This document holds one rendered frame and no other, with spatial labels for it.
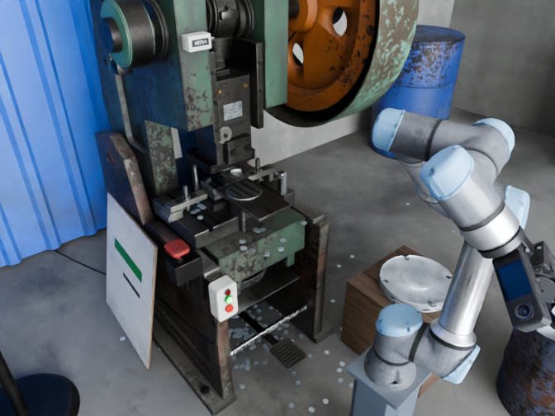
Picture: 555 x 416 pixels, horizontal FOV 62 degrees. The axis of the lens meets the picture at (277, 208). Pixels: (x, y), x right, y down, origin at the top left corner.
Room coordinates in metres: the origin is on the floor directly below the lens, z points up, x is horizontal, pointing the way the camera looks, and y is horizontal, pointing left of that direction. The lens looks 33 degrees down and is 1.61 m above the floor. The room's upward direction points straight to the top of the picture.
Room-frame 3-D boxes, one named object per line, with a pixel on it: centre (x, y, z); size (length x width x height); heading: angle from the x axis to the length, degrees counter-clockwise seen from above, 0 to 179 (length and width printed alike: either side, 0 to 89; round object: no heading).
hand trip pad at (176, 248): (1.11, 0.30, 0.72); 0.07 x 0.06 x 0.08; 40
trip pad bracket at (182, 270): (1.12, 0.29, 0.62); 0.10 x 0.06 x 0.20; 130
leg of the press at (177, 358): (1.43, 0.49, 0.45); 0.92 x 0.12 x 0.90; 40
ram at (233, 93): (1.46, 0.17, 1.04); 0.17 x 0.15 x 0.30; 40
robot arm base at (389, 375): (0.91, -0.34, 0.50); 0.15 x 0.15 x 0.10
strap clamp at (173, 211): (1.39, 0.33, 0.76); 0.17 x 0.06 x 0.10; 130
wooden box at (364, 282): (1.38, -0.55, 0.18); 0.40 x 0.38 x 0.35; 40
